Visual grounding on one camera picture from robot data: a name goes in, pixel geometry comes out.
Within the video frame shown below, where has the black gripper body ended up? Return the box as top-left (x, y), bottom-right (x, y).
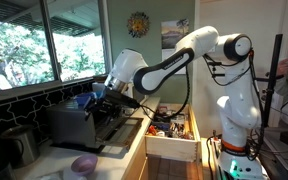
top-left (95, 88), bottom-right (132, 112)

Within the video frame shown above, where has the purple plastic bowl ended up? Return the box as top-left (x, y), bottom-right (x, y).
top-left (70, 153), bottom-right (99, 177)

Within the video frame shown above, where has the bystander hand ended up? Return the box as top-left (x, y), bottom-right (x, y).
top-left (276, 57), bottom-right (288, 77)

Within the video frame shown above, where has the teal cup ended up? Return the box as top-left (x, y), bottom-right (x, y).
top-left (94, 89), bottom-right (107, 101)

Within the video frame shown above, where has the silver black toaster oven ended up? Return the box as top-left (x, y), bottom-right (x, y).
top-left (46, 98), bottom-right (145, 152)

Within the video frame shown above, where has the open wooden drawer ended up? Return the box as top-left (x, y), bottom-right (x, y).
top-left (144, 102), bottom-right (203, 164)

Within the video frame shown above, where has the stainless steel kettle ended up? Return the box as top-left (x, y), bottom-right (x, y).
top-left (0, 124), bottom-right (41, 168)

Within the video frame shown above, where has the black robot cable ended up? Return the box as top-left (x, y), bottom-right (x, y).
top-left (137, 64), bottom-right (192, 120)

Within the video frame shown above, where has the sun wall decoration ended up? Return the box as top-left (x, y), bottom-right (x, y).
top-left (126, 11), bottom-right (151, 39)

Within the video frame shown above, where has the window frame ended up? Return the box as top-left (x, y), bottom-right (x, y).
top-left (0, 0), bottom-right (114, 103)

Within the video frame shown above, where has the landscape wall calendar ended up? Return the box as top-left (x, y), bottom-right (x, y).
top-left (160, 18), bottom-right (191, 76)

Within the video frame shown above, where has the black camera stand pole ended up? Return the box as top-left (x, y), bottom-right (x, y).
top-left (259, 33), bottom-right (284, 151)

